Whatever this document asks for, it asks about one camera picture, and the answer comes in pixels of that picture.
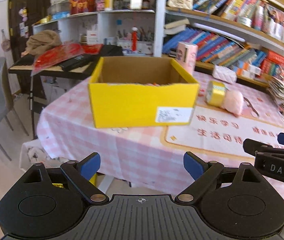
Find large pink plush toy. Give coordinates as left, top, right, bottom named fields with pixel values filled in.
left=222, top=90, right=244, bottom=117

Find yellow tape roll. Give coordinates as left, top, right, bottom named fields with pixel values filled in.
left=205, top=81, right=227, bottom=107

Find pink checkered tablecloth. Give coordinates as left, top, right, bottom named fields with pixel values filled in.
left=37, top=72, right=284, bottom=195

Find white storage bin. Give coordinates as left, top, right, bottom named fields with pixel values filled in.
left=19, top=139, right=60, bottom=172

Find white quilted pouch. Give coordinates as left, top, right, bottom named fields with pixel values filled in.
left=212, top=65, right=237, bottom=84

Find row of lower shelf books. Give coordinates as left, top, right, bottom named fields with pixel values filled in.
left=162, top=27, right=284, bottom=82

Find yellow cardboard box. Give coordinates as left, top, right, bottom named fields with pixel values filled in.
left=88, top=56, right=200, bottom=128

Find black keyboard piano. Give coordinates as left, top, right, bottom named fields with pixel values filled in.
left=8, top=43, right=123, bottom=79

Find pink cylindrical dispenser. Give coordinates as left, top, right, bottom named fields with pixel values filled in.
left=176, top=42, right=198, bottom=75

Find red paper decorations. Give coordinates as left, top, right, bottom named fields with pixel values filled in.
left=31, top=43, right=103, bottom=76

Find brown crumpled cloth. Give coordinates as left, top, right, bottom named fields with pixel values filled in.
left=21, top=30, right=62, bottom=56

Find white bookshelf unit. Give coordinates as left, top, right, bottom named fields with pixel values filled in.
left=33, top=0, right=166, bottom=57

